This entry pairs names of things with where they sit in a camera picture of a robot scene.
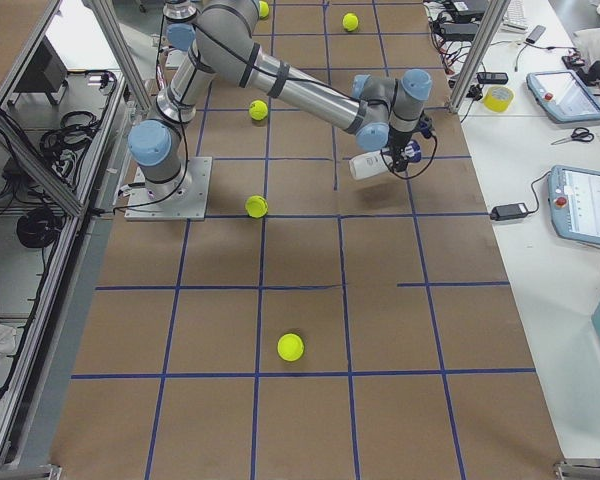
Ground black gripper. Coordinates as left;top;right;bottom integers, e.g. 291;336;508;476
382;127;422;173

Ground yellow tape roll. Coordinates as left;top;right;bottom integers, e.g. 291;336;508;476
483;85;514;113

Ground coiled black cables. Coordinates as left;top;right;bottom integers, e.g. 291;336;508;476
16;207;64;250

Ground tennis ball with black print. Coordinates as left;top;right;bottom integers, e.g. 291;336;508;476
248;99;269;122

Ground aluminium frame post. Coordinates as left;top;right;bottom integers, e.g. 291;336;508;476
448;0;510;113

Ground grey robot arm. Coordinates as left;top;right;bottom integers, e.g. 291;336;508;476
128;1;432;209

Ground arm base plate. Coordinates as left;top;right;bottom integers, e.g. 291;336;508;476
124;156;212;221

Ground clear tennis ball can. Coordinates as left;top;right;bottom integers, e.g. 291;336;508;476
349;147;390;180

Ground tennis ball near gripper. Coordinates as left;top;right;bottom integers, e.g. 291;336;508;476
342;12;359;32

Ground teach pendant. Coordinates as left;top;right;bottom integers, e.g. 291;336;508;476
526;70;600;123
547;165;600;246

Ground tennis ball far right area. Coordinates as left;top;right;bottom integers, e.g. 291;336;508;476
277;333;305;362

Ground black handled scissors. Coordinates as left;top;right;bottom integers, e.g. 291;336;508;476
552;127;595;145

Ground black phone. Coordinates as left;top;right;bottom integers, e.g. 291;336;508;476
476;72;509;85

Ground black power adapter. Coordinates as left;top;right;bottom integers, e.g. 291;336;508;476
489;203;530;221

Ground upper teach pendant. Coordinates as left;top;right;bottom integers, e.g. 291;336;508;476
526;70;600;123

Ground tennis ball near base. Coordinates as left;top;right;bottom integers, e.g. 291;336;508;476
245;195;269;219

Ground lower teach pendant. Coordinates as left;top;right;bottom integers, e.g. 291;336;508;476
547;165;600;246

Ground tennis ball front left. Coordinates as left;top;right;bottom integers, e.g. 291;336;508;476
258;0;270;20

